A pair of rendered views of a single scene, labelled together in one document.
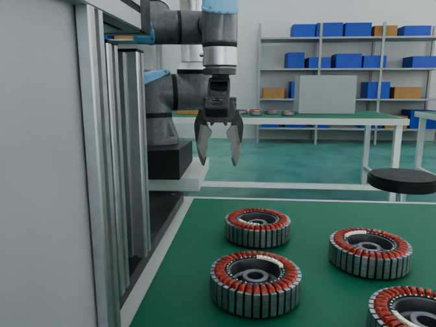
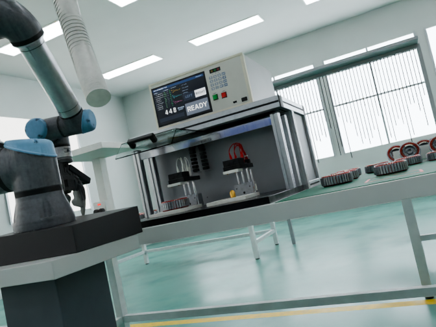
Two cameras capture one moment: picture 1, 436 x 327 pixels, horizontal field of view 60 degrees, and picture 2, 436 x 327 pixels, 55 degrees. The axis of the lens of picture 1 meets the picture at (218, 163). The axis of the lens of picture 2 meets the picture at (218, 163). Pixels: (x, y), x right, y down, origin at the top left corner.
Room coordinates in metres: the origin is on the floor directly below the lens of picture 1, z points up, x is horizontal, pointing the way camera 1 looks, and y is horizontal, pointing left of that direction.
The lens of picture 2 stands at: (2.10, 0.99, 0.82)
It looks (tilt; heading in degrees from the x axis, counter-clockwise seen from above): 4 degrees up; 198
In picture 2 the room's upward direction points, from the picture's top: 12 degrees counter-clockwise
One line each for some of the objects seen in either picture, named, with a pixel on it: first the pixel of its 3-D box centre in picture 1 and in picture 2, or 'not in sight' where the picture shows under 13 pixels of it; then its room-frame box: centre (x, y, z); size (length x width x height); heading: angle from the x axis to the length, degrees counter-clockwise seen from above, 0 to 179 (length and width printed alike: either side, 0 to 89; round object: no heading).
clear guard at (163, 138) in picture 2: not in sight; (164, 144); (0.62, 0.30, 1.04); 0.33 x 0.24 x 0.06; 175
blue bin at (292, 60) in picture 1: (294, 61); not in sight; (6.77, -1.32, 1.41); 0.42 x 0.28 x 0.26; 177
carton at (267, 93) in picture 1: (272, 93); not in sight; (6.81, -0.98, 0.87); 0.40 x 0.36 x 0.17; 175
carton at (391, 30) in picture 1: (381, 32); not in sight; (6.66, -2.75, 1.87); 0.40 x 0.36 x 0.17; 174
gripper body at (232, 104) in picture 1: (219, 96); (63, 176); (0.85, 0.00, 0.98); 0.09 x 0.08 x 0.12; 175
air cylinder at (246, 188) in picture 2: not in sight; (246, 189); (0.50, 0.55, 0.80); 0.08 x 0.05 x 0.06; 85
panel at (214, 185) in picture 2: not in sight; (222, 165); (0.38, 0.44, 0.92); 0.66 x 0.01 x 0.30; 85
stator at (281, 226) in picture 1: (257, 226); not in sight; (0.62, -0.07, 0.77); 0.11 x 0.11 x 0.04
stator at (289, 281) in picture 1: (255, 280); not in sight; (0.43, -0.05, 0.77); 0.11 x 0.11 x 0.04
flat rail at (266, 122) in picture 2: not in sight; (202, 139); (0.53, 0.42, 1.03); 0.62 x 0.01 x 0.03; 85
